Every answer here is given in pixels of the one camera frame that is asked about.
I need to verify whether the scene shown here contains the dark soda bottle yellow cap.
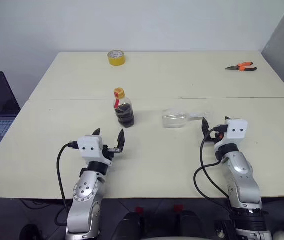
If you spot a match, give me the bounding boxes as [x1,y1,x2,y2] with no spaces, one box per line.
[112,94,136,129]

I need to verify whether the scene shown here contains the orange handled pliers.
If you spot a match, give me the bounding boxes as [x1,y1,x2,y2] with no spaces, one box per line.
[225,61,258,73]

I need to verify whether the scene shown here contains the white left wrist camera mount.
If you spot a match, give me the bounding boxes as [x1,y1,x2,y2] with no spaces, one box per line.
[77,135,113,166]

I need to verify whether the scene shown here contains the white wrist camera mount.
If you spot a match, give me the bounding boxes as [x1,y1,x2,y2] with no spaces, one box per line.
[77,135,113,166]
[224,118,249,146]

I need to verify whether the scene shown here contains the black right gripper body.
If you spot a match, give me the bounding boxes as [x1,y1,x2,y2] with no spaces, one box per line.
[202,125,227,146]

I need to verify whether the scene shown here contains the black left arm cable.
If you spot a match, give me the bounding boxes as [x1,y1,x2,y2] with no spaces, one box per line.
[54,141,79,226]

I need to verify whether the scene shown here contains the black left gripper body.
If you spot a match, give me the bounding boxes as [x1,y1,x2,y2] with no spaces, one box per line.
[101,144,122,161]

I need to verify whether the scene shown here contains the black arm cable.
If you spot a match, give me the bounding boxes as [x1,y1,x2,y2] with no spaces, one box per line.
[193,126,233,210]
[54,141,79,226]

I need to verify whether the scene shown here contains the yellow tape roll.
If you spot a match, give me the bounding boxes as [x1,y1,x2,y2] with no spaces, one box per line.
[107,49,126,67]

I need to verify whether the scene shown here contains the yellow bottle cap red print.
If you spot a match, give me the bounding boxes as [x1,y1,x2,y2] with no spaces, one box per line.
[113,87,126,99]

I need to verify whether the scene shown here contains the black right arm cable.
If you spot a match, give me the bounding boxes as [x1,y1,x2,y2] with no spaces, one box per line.
[193,126,233,210]

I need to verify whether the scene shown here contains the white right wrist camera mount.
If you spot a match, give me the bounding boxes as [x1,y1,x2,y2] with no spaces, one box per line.
[224,118,249,146]

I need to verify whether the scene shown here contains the dark rounded shape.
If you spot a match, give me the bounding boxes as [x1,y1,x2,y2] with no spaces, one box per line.
[117,211,146,240]

